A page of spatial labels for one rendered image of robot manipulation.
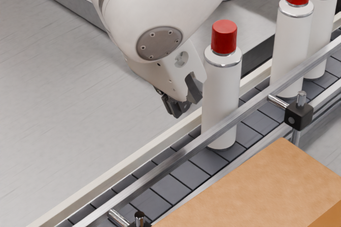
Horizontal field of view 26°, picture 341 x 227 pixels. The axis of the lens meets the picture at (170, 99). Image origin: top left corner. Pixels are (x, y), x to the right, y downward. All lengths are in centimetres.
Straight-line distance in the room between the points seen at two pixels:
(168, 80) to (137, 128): 34
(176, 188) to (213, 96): 14
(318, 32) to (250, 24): 21
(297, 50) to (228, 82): 16
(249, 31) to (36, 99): 39
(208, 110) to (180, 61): 19
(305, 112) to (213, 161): 15
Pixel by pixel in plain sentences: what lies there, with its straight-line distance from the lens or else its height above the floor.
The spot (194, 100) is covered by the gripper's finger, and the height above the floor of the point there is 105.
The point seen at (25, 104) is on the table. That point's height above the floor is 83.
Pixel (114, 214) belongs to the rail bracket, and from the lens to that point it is 89.
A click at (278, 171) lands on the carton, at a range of 72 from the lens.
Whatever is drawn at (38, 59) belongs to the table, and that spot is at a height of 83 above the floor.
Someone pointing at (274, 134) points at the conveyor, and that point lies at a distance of 111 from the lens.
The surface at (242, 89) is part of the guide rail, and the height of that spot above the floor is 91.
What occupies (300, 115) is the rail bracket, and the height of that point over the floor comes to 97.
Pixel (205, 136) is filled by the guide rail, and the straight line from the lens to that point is 98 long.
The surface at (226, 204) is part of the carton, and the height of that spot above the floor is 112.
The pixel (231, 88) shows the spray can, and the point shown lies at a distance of 100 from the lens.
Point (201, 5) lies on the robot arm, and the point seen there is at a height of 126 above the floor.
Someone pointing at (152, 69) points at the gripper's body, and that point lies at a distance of 85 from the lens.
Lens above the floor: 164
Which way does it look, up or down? 41 degrees down
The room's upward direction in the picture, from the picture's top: straight up
